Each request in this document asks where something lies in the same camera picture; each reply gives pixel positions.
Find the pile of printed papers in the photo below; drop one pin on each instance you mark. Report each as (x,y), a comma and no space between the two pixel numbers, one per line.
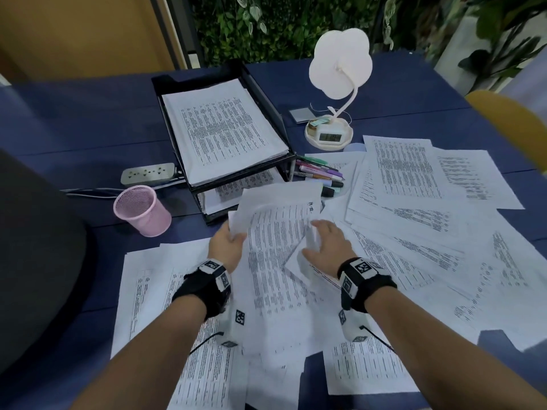
(427,226)

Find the large black chair back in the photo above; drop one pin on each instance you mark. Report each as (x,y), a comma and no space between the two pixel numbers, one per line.
(34,260)

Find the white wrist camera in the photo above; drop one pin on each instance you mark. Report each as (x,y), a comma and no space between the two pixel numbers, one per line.
(233,328)
(352,326)

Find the black mesh tiered tray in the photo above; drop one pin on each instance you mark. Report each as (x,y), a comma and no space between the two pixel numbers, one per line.
(265,102)

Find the black wristband with markers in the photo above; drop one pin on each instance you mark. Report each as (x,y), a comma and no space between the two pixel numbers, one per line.
(372,286)
(196,290)

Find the pale blue round pad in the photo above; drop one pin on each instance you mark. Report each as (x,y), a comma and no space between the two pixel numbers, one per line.
(354,147)

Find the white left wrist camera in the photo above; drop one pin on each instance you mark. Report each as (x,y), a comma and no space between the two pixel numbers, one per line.
(233,328)

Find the white column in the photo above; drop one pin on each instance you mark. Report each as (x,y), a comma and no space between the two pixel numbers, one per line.
(453,59)

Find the person's left forearm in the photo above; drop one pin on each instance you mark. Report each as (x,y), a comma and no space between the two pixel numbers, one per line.
(141,358)

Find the black right wristband with markers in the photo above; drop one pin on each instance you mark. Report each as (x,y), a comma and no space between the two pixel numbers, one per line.
(372,286)

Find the black left wristband with markers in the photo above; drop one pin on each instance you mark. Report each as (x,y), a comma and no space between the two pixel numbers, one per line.
(196,290)

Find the mint green eraser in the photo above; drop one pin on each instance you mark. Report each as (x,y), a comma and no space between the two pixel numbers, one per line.
(318,123)

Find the white power strip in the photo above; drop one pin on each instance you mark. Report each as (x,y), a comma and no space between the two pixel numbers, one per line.
(147,174)

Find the dark metal door frame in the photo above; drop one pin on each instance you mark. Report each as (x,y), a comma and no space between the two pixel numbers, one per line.
(179,29)

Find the dark green potted plant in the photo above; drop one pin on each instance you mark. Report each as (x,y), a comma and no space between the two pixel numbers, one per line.
(478,64)

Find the person's right forearm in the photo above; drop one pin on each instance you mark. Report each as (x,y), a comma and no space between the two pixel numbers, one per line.
(448,354)

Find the person's right hand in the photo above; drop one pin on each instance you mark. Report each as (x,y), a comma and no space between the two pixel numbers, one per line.
(335,251)

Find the small digital clock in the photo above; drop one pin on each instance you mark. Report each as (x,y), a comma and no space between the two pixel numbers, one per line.
(330,137)

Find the printed paper sheet bundle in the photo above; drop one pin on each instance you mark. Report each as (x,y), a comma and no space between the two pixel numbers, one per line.
(278,217)
(222,128)
(243,170)

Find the green plant wall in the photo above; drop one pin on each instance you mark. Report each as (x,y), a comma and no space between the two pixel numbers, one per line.
(278,29)

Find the pink mesh cup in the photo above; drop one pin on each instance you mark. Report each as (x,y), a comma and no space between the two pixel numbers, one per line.
(145,217)

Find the person's left hand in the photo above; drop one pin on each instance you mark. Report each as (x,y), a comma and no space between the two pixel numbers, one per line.
(226,249)

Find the bunch of coloured markers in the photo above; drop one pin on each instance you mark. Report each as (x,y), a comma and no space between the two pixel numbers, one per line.
(318,172)

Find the white flower-shaped desk lamp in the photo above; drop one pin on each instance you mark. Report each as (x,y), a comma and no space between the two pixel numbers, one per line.
(337,64)

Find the small grey square card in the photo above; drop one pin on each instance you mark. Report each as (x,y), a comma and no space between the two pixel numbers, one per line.
(301,115)

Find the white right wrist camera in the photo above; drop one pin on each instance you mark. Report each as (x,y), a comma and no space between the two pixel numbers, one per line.
(352,326)

